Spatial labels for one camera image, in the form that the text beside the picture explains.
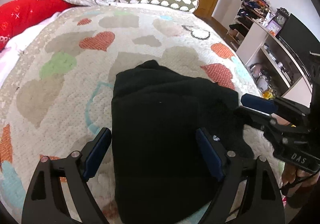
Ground black pants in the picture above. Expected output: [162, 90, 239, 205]
[112, 60, 254, 223]

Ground person right hand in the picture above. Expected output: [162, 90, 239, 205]
[281, 161, 315, 206]

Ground white shelf unit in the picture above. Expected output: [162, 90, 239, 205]
[227, 0, 312, 106]

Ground black television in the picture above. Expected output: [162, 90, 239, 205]
[277, 14, 319, 76]

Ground black table clock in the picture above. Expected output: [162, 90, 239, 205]
[273, 7, 290, 27]

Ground heart pattern quilt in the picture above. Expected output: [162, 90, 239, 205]
[1, 5, 281, 223]

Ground white bed sheet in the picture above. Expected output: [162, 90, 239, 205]
[0, 12, 61, 86]

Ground red long pillow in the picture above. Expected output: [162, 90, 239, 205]
[0, 0, 75, 49]

